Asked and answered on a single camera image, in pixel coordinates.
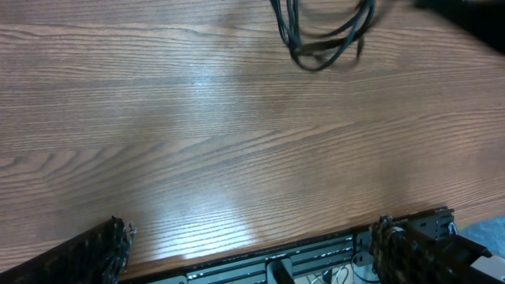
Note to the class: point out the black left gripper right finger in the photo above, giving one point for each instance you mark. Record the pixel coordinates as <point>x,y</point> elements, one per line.
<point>403,254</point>

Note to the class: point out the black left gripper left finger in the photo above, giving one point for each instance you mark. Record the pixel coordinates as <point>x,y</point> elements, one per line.
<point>97,256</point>

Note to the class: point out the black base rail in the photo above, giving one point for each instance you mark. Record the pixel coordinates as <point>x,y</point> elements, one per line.
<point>325,256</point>

